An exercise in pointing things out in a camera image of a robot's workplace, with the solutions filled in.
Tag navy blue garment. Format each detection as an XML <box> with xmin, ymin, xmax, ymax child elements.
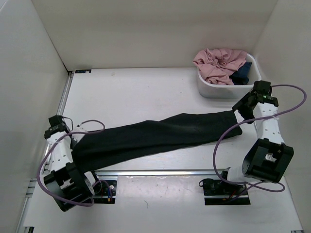
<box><xmin>229</xmin><ymin>62</ymin><xmax>252</xmax><ymax>85</ymax></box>

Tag small dark label sticker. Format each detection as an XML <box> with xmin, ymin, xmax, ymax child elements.
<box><xmin>75</xmin><ymin>69</ymin><xmax>92</xmax><ymax>74</ymax></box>

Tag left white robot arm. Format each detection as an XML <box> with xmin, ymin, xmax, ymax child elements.
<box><xmin>43</xmin><ymin>115</ymin><xmax>102</xmax><ymax>212</ymax></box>

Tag pink garment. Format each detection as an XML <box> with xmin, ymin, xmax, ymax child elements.
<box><xmin>192</xmin><ymin>48</ymin><xmax>247</xmax><ymax>85</ymax></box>

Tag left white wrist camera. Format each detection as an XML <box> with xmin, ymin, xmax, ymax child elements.
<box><xmin>71</xmin><ymin>125</ymin><xmax>89</xmax><ymax>148</ymax></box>

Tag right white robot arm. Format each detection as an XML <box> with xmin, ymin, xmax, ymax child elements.
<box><xmin>218</xmin><ymin>81</ymin><xmax>294</xmax><ymax>194</ymax></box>

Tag white plastic basket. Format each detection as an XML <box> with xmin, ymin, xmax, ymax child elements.
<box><xmin>197</xmin><ymin>53</ymin><xmax>261</xmax><ymax>99</ymax></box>

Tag black trousers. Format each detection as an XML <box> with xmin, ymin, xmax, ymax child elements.
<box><xmin>72</xmin><ymin>111</ymin><xmax>237</xmax><ymax>172</ymax></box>

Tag aluminium frame rail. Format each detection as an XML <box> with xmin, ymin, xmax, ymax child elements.
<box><xmin>38</xmin><ymin>169</ymin><xmax>275</xmax><ymax>177</ymax></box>

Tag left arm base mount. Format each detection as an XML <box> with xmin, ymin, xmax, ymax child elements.
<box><xmin>93</xmin><ymin>176</ymin><xmax>118</xmax><ymax>204</ymax></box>

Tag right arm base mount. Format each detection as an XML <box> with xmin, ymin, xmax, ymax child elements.
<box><xmin>199</xmin><ymin>178</ymin><xmax>251</xmax><ymax>206</ymax></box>

